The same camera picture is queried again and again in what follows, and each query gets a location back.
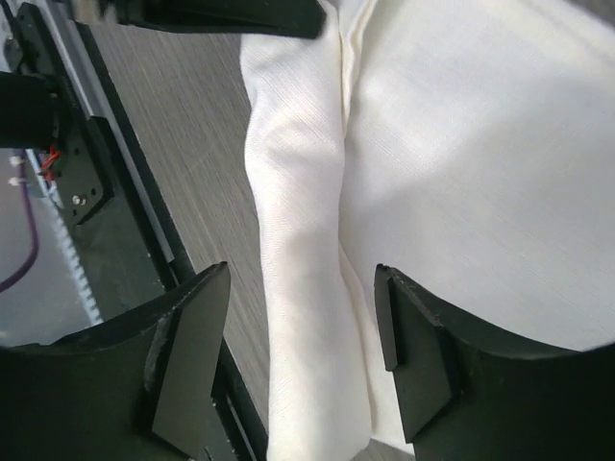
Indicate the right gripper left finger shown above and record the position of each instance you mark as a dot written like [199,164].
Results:
[136,387]

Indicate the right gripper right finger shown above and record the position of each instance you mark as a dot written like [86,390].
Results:
[468,390]

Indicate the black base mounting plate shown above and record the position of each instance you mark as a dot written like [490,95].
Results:
[125,237]

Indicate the white slotted cable duct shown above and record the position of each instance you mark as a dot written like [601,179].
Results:
[66,245]

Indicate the white cloth napkin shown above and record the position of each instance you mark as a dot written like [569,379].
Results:
[470,144]

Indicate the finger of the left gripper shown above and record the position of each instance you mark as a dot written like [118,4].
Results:
[297,19]

